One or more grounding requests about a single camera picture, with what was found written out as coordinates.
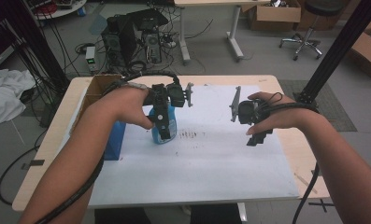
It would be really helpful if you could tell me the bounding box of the black office stool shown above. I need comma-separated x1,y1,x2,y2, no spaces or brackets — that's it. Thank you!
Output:
278,0,347,62

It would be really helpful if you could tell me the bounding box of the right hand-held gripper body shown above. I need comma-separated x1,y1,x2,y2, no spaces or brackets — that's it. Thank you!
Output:
229,86,270,126

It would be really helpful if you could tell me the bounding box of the black tape strip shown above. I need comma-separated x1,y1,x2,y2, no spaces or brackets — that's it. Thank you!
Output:
20,159,46,171

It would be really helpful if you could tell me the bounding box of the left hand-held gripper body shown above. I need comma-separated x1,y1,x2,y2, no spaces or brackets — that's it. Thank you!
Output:
144,82,195,125

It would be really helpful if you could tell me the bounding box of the white cloth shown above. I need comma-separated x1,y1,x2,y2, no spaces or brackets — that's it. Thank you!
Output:
0,67,36,125

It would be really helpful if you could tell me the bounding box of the grey power supply unit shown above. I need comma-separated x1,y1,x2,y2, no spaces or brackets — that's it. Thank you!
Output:
84,46,98,75

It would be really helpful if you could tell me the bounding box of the black floor cable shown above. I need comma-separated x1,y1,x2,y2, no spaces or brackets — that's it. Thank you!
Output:
0,129,49,206

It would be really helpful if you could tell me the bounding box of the white paper mat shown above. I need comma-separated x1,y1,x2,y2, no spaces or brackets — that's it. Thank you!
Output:
88,84,301,209

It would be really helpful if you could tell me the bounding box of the blue spray bottle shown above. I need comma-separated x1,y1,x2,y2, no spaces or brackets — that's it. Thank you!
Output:
148,104,178,145

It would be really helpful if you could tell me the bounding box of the person's right hand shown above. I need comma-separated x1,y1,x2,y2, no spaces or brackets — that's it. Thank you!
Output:
245,91,303,136

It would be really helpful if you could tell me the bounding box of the cardboard box with white lining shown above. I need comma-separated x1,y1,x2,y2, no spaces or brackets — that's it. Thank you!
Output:
248,0,302,33

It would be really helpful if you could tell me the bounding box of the grey computer case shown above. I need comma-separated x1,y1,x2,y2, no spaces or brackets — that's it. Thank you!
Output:
141,31,163,65

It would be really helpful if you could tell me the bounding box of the white desk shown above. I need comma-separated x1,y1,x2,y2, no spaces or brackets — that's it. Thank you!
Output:
173,0,272,66

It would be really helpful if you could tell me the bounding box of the large brown cardboard box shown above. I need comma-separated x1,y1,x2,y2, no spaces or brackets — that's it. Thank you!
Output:
347,14,371,83

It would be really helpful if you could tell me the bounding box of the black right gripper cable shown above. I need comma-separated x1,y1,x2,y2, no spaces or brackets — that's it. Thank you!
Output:
257,91,321,224

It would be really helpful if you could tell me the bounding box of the dark floor mat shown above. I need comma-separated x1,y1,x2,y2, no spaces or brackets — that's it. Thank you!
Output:
278,79,359,133

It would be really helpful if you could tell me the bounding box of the open cardboard box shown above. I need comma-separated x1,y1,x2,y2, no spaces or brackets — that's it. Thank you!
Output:
70,74,123,133

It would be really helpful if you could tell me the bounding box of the person's left hand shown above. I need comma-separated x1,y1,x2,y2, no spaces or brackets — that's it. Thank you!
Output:
110,88,155,130

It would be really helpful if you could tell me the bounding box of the blue box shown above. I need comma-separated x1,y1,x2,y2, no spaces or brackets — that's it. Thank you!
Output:
104,120,127,161

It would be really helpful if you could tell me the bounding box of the black metal frame post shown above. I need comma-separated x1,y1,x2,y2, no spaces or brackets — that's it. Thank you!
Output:
295,0,371,105

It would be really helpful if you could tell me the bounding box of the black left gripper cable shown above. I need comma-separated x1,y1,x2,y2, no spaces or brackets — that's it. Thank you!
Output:
33,70,181,224

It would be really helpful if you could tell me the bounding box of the round white table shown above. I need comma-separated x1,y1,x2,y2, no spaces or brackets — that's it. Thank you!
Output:
26,0,88,21

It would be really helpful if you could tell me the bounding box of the black stand with cables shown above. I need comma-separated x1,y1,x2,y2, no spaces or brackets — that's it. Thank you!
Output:
4,0,71,94

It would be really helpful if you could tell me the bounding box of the black tape cross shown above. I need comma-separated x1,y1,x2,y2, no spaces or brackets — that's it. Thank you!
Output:
307,198,335,214

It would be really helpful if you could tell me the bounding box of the black computer tower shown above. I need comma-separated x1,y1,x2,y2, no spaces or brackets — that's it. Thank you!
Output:
100,15,138,68

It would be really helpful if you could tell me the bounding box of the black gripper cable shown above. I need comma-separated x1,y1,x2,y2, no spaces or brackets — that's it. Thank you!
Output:
33,70,181,224
257,91,321,224

